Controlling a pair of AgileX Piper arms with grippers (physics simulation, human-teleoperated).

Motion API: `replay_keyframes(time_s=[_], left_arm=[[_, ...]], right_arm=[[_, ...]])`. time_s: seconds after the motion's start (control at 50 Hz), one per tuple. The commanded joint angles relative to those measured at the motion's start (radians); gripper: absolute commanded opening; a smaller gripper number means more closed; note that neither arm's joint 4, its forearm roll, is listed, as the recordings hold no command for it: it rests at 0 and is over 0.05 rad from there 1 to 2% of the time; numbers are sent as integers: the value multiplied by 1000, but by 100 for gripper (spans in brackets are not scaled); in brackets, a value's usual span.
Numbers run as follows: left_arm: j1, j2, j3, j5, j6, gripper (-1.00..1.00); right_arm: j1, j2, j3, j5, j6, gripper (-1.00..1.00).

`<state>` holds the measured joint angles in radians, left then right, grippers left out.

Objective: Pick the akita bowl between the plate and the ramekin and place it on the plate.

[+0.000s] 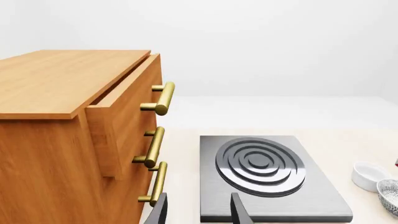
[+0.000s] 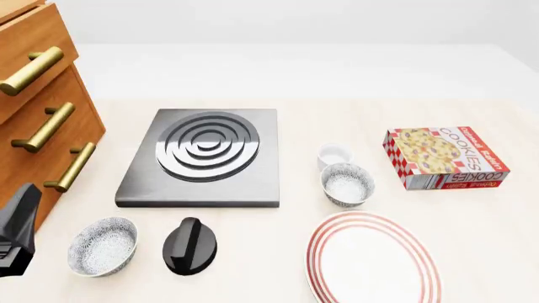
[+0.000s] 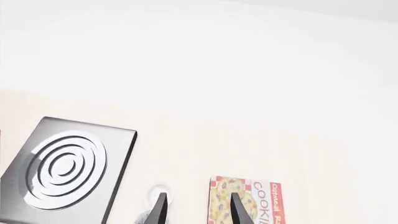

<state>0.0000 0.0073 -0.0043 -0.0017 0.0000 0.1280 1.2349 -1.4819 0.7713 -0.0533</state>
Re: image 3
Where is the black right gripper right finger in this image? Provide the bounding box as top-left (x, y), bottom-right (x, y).
top-left (231, 192), bottom-right (255, 224)

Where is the printed cookie box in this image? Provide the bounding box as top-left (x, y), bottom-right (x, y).
top-left (206, 175), bottom-right (287, 224)

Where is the flat black stove plate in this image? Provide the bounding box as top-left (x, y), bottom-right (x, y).
top-left (0, 116), bottom-right (138, 224)

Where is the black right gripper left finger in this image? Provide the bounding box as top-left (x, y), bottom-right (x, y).
top-left (145, 192), bottom-right (169, 224)

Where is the white ramekin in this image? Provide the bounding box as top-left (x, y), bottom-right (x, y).
top-left (145, 183), bottom-right (175, 208)

